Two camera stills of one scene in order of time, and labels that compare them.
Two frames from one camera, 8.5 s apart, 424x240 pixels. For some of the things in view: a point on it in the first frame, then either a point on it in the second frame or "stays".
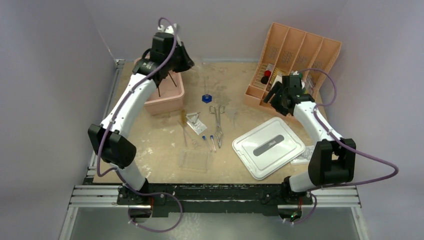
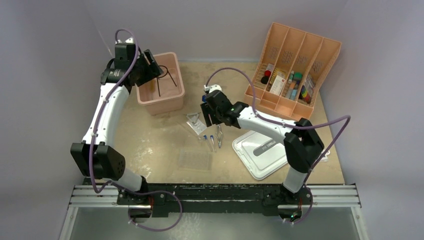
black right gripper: (277, 89) → (208, 110)
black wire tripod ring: (159, 93) stays
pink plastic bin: (168, 98) stays
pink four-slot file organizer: (288, 51) stays
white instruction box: (278, 78) stays
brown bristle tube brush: (183, 118) → (153, 88)
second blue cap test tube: (211, 137) stays
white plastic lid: (267, 145) stays
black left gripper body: (178, 62) → (144, 72)
